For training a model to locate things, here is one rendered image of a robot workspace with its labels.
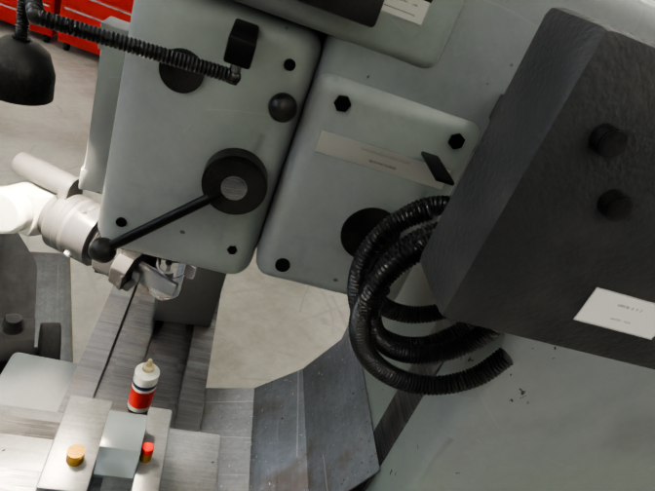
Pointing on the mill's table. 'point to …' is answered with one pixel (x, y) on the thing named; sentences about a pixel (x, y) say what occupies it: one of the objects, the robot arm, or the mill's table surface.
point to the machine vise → (33, 461)
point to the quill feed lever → (236, 173)
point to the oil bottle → (143, 387)
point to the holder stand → (193, 300)
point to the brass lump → (75, 455)
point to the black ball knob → (283, 107)
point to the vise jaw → (81, 410)
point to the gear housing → (308, 15)
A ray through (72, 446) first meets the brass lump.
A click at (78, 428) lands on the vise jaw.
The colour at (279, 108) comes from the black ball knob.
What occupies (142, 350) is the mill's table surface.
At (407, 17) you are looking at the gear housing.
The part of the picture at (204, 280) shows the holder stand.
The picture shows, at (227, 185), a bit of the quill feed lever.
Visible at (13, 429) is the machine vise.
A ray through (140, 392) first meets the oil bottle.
